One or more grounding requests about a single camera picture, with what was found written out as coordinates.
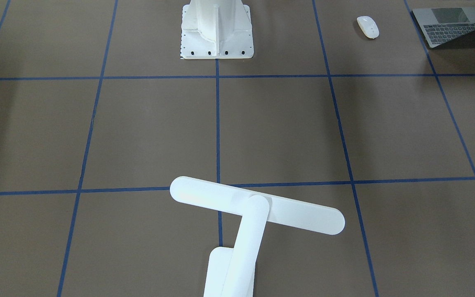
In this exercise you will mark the grey laptop computer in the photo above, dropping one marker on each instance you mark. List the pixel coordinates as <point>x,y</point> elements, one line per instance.
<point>446,28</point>

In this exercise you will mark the white desk lamp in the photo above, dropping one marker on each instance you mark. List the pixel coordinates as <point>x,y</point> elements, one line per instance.
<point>231,270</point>

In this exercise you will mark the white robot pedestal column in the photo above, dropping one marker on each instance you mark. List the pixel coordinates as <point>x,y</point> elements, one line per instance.
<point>216,29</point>

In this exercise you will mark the white wireless mouse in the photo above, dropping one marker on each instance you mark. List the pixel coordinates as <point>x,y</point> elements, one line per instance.
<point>368,27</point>

